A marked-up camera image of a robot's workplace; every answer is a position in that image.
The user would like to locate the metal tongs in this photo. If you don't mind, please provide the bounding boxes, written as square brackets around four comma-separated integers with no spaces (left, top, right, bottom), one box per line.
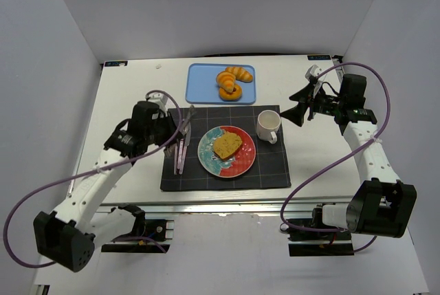
[164,105,195,158]

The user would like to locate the brown bread slice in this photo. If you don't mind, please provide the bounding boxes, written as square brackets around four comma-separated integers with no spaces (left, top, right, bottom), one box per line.
[213,131,243,160]

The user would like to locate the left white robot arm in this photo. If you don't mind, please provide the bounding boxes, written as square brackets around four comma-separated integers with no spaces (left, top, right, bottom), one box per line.
[33,94,177,272]

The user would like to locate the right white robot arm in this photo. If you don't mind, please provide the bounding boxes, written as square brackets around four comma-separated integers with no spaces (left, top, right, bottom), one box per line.
[281,74,417,238]

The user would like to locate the white ceramic mug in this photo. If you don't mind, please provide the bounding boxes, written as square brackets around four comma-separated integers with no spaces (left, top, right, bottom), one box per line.
[256,110,281,144]

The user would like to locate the right blue table label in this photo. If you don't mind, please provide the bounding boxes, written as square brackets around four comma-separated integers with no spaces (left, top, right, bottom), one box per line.
[307,54,332,61]

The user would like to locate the blue table label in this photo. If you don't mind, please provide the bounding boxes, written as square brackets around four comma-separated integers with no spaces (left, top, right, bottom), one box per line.
[104,61,128,67]
[307,54,332,61]

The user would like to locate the blue plastic tray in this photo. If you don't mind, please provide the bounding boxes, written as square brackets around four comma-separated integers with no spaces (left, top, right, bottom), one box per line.
[185,63,256,105]

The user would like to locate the dark checked placemat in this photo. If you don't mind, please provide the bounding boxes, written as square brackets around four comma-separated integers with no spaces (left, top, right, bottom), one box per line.
[160,105,291,192]

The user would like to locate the striped croissant roll back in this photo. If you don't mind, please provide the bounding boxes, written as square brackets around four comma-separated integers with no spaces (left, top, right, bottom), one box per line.
[225,66,254,83]

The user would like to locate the striped croissant roll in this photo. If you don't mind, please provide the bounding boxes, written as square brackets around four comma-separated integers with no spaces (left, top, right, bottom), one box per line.
[225,66,254,83]
[216,71,236,93]

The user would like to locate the red teal floral plate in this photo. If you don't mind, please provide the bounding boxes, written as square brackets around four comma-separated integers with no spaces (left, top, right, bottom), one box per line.
[197,126,256,178]

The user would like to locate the striped croissant roll front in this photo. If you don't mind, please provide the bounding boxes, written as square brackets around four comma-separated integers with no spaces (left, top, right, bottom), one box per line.
[216,71,236,93]

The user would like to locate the left blue table label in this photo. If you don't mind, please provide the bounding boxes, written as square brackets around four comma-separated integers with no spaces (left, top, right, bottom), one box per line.
[104,61,128,67]

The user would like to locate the metal spoon pink handle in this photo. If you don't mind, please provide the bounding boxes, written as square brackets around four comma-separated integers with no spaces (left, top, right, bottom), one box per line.
[177,137,185,174]

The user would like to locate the metal knife pink handle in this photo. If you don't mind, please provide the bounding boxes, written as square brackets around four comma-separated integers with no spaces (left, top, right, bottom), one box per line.
[180,124,192,175]

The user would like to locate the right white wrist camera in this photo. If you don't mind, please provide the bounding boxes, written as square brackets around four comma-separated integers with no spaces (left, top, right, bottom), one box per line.
[305,65,322,83]

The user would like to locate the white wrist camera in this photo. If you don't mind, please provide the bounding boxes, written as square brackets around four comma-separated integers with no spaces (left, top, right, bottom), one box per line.
[145,92,168,112]
[305,65,322,83]

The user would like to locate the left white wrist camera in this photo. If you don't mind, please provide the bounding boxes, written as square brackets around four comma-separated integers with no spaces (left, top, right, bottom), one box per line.
[145,92,168,112]

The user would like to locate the orange ring donut bread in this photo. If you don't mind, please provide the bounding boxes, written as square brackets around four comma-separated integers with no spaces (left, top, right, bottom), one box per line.
[219,84,243,101]

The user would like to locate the aluminium table frame rail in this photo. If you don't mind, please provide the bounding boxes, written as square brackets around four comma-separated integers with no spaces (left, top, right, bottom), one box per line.
[51,198,355,220]

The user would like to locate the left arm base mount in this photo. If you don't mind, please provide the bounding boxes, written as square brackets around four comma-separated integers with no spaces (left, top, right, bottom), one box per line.
[101,204,174,254]

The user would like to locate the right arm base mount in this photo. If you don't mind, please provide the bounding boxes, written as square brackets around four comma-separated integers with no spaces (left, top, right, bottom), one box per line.
[279,204,354,257]

